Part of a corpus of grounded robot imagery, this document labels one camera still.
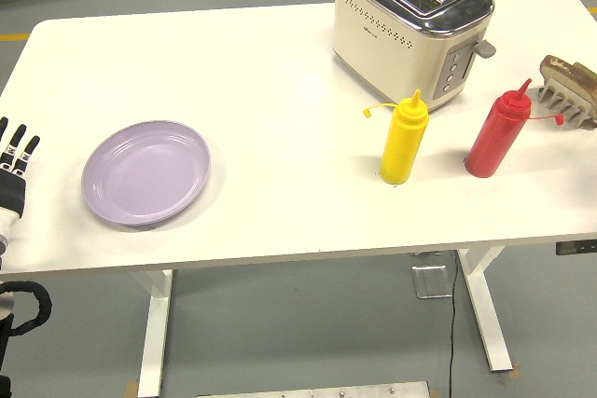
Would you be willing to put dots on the white table leg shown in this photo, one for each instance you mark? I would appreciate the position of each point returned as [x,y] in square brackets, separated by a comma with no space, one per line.
[487,309]
[156,323]

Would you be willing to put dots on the cream and chrome toaster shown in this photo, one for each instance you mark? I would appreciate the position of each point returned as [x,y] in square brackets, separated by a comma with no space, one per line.
[382,39]

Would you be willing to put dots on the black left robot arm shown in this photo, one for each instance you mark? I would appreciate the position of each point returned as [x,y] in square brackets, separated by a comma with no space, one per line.
[42,307]

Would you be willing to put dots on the black table control panel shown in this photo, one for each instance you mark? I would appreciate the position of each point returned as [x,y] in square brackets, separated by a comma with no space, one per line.
[576,247]

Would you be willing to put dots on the yellow squeeze bottle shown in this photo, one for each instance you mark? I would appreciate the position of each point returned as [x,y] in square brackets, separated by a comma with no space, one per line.
[401,146]

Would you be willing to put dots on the silver metal toast rack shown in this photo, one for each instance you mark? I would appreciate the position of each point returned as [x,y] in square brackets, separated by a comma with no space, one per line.
[566,106]

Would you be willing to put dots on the brown bread slice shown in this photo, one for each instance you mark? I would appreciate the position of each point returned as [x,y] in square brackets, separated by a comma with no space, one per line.
[566,72]

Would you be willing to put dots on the silver floor socket plate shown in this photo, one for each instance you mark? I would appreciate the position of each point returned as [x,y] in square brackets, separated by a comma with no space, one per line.
[431,281]

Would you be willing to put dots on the red squeeze bottle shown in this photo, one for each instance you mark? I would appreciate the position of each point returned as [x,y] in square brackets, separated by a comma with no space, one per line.
[494,137]

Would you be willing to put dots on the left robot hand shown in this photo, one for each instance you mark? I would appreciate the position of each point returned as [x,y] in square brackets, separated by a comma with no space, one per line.
[14,188]

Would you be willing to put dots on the purple round plate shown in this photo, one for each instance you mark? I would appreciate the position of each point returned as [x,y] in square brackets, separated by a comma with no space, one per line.
[144,174]

